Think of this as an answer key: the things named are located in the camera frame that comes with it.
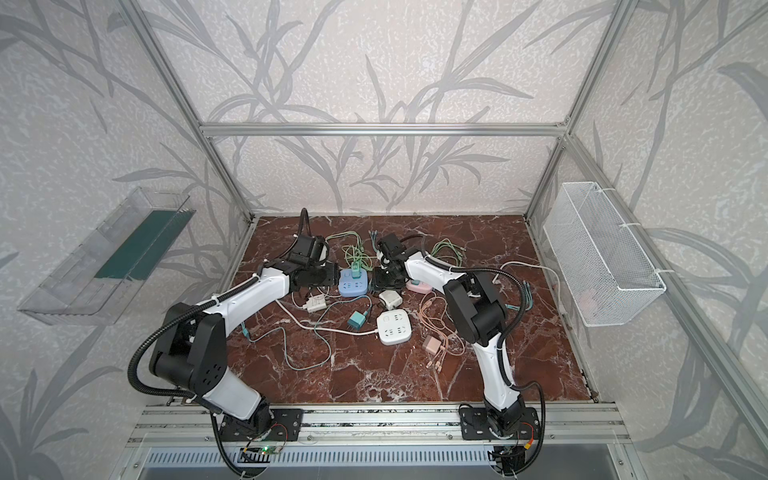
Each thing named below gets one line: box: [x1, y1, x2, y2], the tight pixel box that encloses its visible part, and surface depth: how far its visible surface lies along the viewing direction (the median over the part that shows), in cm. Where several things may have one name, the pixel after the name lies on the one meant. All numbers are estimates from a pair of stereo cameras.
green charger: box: [351, 261, 362, 279], surface depth 98 cm
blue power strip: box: [338, 268, 368, 297], surface depth 98 cm
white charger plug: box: [379, 289, 403, 310], surface depth 96 cm
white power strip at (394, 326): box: [377, 309, 412, 345], surface depth 90 cm
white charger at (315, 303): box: [303, 293, 327, 313], surface depth 96 cm
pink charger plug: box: [422, 335, 442, 355], surface depth 87 cm
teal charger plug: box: [347, 311, 368, 330], surface depth 92 cm
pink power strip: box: [406, 279, 433, 294], surface depth 99 cm
